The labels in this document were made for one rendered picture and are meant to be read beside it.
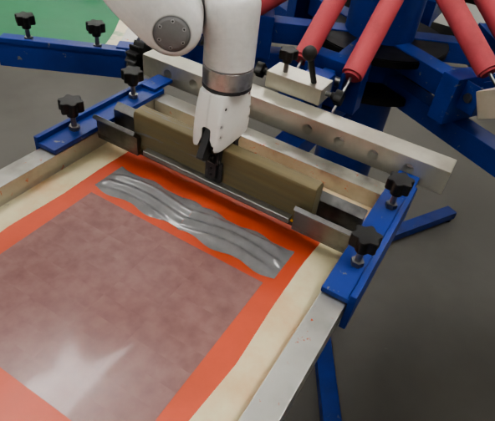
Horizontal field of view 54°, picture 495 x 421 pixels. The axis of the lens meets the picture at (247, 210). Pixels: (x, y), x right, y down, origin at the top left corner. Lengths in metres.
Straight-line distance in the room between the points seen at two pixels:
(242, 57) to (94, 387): 0.46
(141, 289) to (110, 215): 0.17
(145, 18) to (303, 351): 0.44
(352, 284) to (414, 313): 1.40
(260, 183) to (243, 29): 0.24
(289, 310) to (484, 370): 1.42
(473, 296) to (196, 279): 1.70
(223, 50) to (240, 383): 0.43
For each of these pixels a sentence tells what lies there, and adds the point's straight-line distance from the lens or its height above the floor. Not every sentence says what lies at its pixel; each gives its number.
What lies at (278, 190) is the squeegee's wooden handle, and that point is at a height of 1.03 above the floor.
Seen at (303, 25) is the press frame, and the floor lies 1.02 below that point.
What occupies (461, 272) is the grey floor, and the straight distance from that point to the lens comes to 2.35.
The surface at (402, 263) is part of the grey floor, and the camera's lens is 2.25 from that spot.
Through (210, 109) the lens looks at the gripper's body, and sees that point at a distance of 0.72.
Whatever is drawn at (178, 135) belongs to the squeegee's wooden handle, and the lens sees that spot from 0.83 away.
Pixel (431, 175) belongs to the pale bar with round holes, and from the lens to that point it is 0.92.
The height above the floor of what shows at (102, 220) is 0.96.
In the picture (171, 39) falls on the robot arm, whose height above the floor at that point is 1.26.
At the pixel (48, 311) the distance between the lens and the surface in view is 0.70.
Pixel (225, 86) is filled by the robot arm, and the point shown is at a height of 1.18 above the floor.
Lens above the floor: 1.50
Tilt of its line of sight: 41 degrees down
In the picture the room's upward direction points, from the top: 8 degrees clockwise
